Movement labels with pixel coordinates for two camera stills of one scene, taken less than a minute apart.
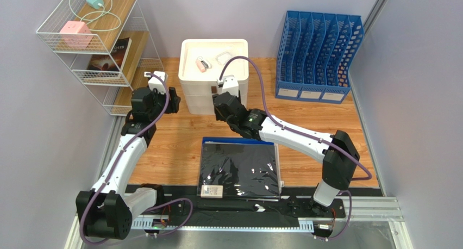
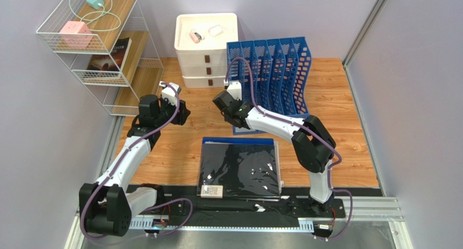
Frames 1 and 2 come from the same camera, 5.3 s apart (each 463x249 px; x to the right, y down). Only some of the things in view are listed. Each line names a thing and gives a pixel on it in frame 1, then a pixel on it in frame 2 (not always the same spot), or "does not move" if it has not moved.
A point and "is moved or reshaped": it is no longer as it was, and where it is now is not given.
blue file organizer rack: (312, 59) -> (273, 73)
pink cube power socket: (76, 35) does not move
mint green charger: (93, 1) does not move
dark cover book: (114, 60) does not move
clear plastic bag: (223, 58) -> (216, 30)
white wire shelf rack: (100, 35) does not move
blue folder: (232, 139) does not move
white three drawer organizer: (200, 64) is moved or reshaped
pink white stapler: (202, 64) -> (195, 36)
